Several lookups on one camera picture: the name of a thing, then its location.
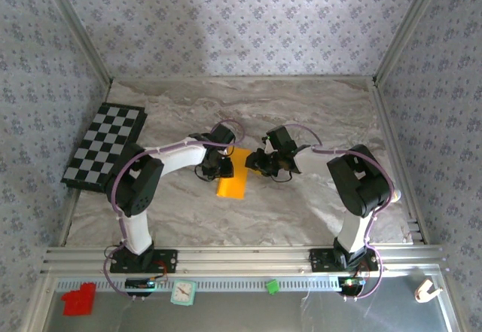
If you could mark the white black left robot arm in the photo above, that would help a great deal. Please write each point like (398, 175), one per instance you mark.
(177, 157)

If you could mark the aluminium frame post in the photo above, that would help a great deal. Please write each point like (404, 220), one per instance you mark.
(80, 27)
(406, 27)

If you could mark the pink marker pen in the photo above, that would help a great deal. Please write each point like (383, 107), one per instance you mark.
(397, 196)

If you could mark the red toy block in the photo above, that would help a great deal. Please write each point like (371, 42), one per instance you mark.
(77, 302)

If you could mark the aluminium mounting rail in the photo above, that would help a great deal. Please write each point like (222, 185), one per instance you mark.
(244, 260)

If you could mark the orange cloth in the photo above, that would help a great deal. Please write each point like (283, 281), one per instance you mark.
(231, 187)

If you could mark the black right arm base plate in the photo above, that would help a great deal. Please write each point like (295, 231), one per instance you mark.
(320, 260)

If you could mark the black grey chessboard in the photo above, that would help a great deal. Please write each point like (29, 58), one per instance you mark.
(105, 136)

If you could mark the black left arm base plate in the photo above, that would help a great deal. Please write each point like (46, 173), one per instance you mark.
(165, 262)

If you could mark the green small block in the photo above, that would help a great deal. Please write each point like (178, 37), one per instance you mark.
(272, 287)

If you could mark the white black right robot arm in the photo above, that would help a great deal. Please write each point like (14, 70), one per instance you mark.
(361, 185)

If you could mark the aluminium back rail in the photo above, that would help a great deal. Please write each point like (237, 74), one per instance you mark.
(244, 78)

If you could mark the white plastic clamp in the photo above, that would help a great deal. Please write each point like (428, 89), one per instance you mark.
(423, 292)

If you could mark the teal square clock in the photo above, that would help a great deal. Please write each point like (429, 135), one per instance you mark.
(183, 292)

